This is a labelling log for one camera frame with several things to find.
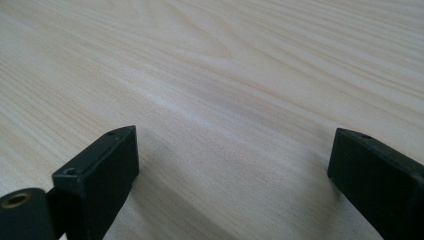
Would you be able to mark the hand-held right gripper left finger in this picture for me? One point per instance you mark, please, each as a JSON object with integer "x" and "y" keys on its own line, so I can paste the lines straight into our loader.
{"x": 100, "y": 173}

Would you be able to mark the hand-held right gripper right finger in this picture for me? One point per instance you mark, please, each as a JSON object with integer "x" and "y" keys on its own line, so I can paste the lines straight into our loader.
{"x": 380, "y": 186}

